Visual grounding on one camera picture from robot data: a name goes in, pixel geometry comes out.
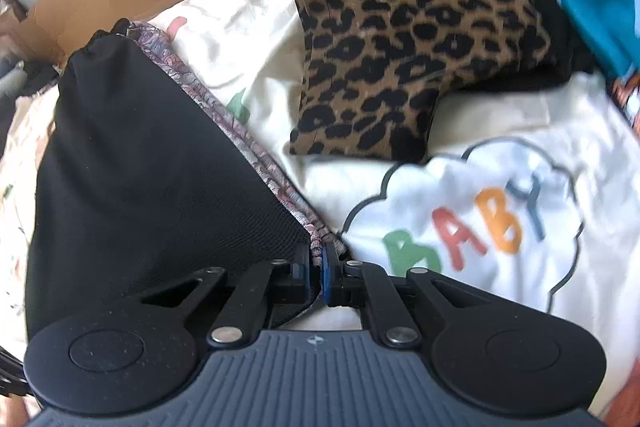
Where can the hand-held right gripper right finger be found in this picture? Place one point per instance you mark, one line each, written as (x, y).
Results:
(328, 274)

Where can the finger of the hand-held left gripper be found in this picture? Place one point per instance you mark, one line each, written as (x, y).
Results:
(12, 377)

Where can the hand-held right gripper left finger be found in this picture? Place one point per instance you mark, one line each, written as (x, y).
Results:
(302, 272)

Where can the black bear-print skirt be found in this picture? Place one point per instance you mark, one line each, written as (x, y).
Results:
(150, 157)

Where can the cream bear-print blanket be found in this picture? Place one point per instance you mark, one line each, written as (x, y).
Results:
(500, 132)

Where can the leopard print folded garment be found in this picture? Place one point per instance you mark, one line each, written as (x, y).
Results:
(400, 32)

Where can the black cloth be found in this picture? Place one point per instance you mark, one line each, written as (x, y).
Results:
(42, 74)

